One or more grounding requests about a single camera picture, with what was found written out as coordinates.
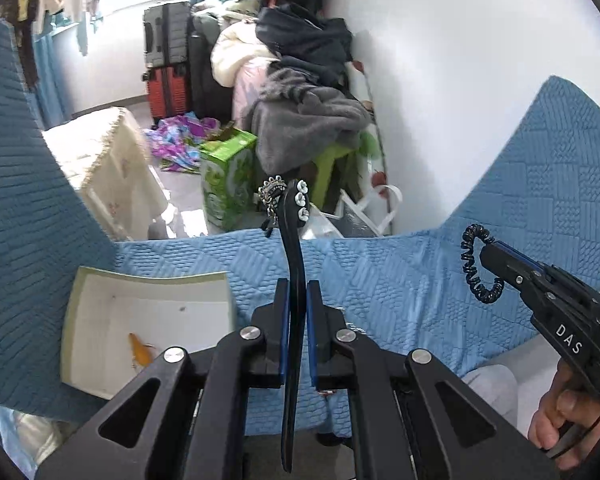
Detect cream quilt bundle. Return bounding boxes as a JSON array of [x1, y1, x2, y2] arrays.
[[210, 21, 279, 90]]

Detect green plastic stool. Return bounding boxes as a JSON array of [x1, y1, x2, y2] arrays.
[[311, 144, 360, 209]]

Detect person's grey trouser leg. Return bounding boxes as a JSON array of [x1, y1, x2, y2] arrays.
[[462, 364, 518, 427]]

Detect grey fleece blanket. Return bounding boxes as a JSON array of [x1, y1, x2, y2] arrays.
[[244, 67, 370, 176]]

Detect white lace-covered table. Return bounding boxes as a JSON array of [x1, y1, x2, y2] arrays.
[[42, 107, 168, 240]]

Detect black suitcase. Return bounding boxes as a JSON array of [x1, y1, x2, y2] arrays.
[[187, 16, 233, 124]]

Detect hanging clothes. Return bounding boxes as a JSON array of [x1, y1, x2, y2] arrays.
[[0, 0, 106, 91]]

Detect orange gourd pendant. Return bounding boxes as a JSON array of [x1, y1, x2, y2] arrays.
[[128, 333, 154, 367]]

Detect floral rolled mat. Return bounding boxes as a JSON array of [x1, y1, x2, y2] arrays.
[[352, 58, 391, 231]]

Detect black spiral hair tie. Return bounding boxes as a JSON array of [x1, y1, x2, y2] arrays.
[[460, 222, 505, 305]]

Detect red suitcase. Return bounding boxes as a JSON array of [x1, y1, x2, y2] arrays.
[[143, 63, 190, 124]]

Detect person's right hand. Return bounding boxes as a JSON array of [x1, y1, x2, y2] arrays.
[[528, 360, 600, 471]]

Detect purple patterned cloth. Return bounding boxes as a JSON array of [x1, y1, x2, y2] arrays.
[[144, 112, 221, 174]]

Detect grey suitcase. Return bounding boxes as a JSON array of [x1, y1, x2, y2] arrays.
[[143, 0, 190, 68]]

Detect green patterned carton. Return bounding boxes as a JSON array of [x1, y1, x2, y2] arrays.
[[199, 128, 257, 231]]

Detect green cardboard box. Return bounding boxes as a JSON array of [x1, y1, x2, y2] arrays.
[[60, 266, 236, 400]]

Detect dark navy clothing pile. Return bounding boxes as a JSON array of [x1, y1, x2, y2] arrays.
[[256, 3, 352, 89]]

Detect white bag with handles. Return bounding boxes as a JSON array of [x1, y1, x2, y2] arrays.
[[301, 184, 403, 240]]

